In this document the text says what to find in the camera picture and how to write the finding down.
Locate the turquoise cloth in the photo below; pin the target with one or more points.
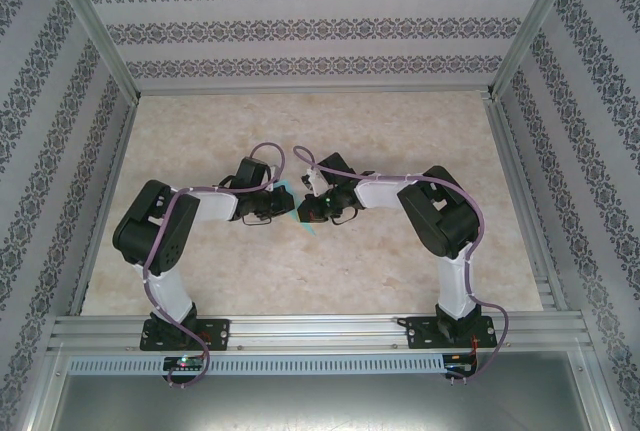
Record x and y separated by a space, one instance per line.
283 184

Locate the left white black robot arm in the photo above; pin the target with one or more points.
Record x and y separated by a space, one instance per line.
167 296

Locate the black base plate right arm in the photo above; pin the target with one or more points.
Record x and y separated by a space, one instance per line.
422 333

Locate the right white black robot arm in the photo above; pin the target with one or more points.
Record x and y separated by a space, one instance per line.
455 286

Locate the black base plate left arm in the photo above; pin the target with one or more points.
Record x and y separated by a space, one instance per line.
215 333

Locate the grey metal sheet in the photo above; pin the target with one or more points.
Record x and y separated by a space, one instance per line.
320 406

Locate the aluminium cross bar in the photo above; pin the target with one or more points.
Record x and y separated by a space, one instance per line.
310 91

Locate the controller board with green light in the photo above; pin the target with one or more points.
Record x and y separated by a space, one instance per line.
184 363

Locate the small controller board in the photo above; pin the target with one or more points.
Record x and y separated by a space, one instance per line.
461 369

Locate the long aluminium mounting rail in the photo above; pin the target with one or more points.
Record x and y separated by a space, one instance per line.
320 331

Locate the aluminium side rail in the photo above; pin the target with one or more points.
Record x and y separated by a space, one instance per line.
105 206
525 206

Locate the aluminium frame post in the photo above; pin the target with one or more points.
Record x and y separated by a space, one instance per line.
540 26
95 31

